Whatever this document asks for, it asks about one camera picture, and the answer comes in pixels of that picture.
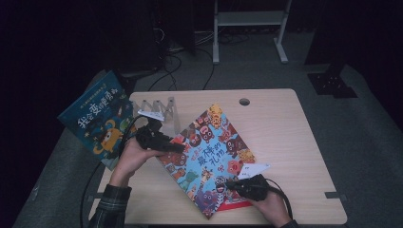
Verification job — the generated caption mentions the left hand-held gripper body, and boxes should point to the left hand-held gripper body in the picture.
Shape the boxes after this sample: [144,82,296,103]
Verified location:
[135,108,174,151]

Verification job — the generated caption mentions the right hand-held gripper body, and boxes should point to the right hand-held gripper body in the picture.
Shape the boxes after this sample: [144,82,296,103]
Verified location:
[232,161,273,202]

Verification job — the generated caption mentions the colourful animal picture book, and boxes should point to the colourful animal picture book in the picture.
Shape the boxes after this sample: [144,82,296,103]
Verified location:
[156,103,257,220]

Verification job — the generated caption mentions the clear acrylic book rack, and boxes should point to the clear acrylic book rack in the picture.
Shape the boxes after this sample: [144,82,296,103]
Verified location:
[130,96,182,136]

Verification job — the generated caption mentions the person's right hand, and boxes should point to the person's right hand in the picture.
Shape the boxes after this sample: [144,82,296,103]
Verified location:
[248,189,293,228]

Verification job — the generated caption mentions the person's left hand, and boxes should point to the person's left hand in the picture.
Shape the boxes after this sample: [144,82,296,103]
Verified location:
[108,136,166,188]

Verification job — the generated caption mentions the dark blue picture book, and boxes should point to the dark blue picture book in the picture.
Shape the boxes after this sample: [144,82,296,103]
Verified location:
[57,69,138,171]

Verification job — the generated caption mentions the black stand base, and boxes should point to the black stand base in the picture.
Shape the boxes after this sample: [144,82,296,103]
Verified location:
[307,62,359,99]

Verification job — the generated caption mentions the white metal stand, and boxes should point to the white metal stand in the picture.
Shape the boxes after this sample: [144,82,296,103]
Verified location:
[212,0,290,66]

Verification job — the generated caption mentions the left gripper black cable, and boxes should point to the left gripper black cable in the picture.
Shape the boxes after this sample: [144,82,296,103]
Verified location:
[79,115,150,228]

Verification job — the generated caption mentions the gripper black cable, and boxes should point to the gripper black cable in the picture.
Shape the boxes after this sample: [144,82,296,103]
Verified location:
[79,115,150,228]
[265,178,294,221]

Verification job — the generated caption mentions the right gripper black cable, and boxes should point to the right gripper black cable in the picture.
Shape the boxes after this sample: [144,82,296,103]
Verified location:
[265,178,294,221]

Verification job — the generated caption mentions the black floor cable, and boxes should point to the black floor cable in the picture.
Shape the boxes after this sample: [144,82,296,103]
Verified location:
[146,53,183,93]
[196,47,217,91]

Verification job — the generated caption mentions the grey table bracket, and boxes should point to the grey table bracket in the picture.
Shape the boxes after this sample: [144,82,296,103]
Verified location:
[324,191,348,202]

